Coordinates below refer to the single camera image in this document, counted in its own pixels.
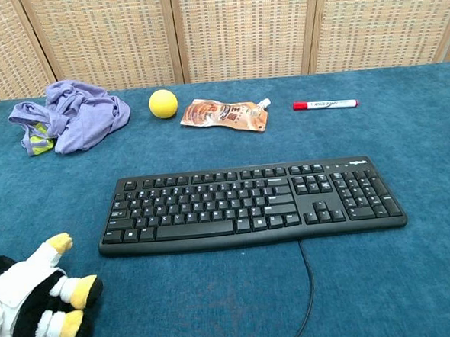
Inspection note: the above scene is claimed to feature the black computer keyboard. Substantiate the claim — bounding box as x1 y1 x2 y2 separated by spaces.
93 152 410 259

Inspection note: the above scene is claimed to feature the orange spouted food pouch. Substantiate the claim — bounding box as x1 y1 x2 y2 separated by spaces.
178 94 274 136

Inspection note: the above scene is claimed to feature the yellow foam ball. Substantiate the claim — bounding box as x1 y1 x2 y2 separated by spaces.
148 88 180 120

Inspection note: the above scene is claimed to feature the red whiteboard marker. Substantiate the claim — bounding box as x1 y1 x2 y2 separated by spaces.
292 97 360 111

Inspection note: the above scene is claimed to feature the woven rattan folding screen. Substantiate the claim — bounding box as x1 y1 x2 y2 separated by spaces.
0 0 450 104

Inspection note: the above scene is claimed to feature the crumpled purple cloth garment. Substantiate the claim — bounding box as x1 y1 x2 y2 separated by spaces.
5 76 133 159

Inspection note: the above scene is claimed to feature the blue carpet table cover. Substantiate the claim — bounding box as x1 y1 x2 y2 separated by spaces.
0 61 450 337

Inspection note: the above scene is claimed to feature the black white penguin plush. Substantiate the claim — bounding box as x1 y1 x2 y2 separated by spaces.
0 229 107 337

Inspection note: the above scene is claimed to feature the thin black cable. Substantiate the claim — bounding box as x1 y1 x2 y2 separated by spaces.
279 238 319 337

